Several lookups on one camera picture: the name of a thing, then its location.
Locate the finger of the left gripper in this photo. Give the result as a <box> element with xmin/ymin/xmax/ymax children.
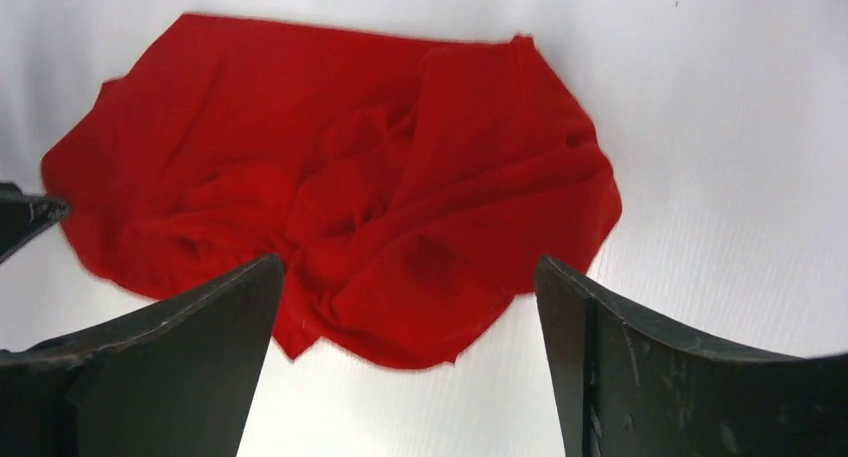
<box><xmin>1</xmin><ymin>182</ymin><xmax>71</xmax><ymax>262</ymax></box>

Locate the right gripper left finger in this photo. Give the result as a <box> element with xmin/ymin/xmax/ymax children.
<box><xmin>1</xmin><ymin>255</ymin><xmax>284</xmax><ymax>457</ymax></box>

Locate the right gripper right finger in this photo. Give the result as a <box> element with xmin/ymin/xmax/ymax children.
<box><xmin>535</xmin><ymin>257</ymin><xmax>847</xmax><ymax>457</ymax></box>

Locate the red t-shirt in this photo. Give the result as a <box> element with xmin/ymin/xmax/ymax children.
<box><xmin>41</xmin><ymin>14</ymin><xmax>622</xmax><ymax>369</ymax></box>

